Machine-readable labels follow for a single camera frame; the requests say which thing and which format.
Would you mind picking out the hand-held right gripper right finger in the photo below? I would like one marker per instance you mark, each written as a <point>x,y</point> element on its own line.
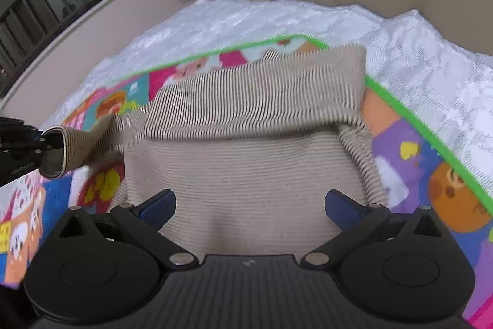
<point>342,210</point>

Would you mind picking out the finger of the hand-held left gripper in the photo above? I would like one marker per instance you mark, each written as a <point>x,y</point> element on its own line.
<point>49,141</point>

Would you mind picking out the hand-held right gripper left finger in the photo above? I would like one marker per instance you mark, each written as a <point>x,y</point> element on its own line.
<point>157,208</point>

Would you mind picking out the beige striped sweater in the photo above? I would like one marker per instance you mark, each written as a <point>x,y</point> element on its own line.
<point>246,144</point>

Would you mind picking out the colourful cartoon play mat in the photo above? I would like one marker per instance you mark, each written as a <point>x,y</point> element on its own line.
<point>420,167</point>

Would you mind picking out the white quilted bed cover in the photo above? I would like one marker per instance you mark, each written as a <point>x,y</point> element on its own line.
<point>431,59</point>

